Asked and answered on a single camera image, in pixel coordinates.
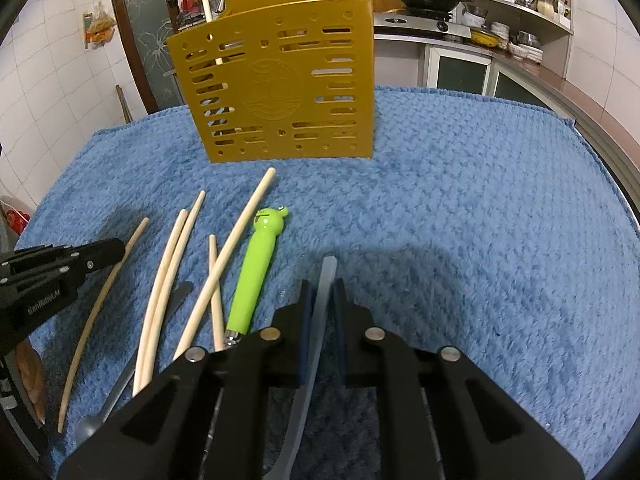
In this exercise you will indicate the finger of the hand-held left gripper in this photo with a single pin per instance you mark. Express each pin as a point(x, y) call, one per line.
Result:
point(95, 255)
point(30, 257)

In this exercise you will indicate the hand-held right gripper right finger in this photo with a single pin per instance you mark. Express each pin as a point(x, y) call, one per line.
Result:
point(341, 330)

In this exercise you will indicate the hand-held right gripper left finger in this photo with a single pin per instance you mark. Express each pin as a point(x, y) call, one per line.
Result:
point(305, 335)

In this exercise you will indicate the blue silicone spatula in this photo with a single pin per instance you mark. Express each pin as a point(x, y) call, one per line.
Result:
point(324, 285)

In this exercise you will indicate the pile of wooden chopsticks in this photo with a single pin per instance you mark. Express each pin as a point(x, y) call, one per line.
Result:
point(152, 325)

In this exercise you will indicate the dark grey spoon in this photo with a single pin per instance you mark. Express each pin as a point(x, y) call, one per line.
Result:
point(89, 427)

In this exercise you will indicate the yellow slotted utensil holder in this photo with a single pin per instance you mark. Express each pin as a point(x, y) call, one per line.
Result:
point(270, 85)

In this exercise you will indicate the person's left hand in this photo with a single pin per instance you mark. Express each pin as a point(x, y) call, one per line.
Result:
point(30, 375)

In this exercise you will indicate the red packet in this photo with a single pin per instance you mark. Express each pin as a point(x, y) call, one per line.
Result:
point(15, 220)

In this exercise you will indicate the wooden stick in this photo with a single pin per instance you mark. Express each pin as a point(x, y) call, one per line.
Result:
point(125, 105)

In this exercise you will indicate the blue fleece blanket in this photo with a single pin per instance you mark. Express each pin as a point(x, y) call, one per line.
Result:
point(450, 210)

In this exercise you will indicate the brown frosted glass door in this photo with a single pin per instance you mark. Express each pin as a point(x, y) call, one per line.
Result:
point(145, 35)

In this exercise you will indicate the hanging plastic bag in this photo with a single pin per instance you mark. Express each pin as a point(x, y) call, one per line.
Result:
point(100, 27)

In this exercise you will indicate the steel gas stove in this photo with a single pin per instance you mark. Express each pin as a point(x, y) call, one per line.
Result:
point(400, 22)

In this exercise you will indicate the yellow basin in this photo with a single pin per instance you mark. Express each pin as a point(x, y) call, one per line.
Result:
point(484, 37)

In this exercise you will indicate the kitchen counter cabinet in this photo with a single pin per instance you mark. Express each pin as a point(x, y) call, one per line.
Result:
point(550, 80)

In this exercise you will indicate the small white bowl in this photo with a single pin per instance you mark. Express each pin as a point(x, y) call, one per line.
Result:
point(514, 48)

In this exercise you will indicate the stack of white plates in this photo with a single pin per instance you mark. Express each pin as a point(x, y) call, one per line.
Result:
point(530, 54)

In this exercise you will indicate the stack of white bowls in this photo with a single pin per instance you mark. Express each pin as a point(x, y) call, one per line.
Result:
point(500, 32)

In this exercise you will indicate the black wok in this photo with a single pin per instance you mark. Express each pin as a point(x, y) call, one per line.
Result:
point(425, 0)

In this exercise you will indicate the grey corner shelf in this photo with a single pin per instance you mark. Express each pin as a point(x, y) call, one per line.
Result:
point(525, 15)

